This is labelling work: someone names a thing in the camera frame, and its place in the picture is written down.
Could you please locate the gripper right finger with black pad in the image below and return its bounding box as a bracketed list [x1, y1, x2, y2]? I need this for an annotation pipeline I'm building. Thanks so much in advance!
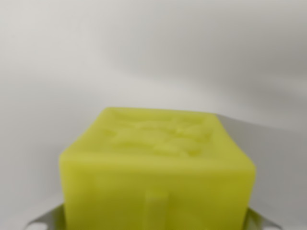
[244, 206, 283, 230]

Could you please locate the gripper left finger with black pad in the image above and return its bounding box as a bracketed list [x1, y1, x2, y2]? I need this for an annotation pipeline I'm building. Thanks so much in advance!
[24, 203, 67, 230]

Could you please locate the yellow cube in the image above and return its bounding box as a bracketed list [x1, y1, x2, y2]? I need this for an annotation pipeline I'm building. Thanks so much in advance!
[59, 106, 256, 230]

